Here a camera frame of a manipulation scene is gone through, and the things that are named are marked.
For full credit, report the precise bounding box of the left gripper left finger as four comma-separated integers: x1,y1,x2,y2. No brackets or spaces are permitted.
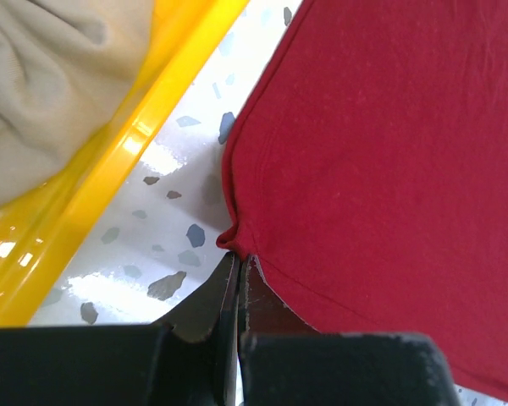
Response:
0,253,240,405

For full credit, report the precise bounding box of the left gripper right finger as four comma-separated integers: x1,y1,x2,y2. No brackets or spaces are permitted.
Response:
239,255,459,405

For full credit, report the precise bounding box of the dark red t shirt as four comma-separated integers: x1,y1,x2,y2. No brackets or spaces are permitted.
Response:
217,1,508,402

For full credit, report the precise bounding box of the yellow plastic tray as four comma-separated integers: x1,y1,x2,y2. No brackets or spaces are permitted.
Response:
0,1,246,328

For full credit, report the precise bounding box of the beige t shirt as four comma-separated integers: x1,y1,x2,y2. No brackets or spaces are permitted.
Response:
0,1,154,206

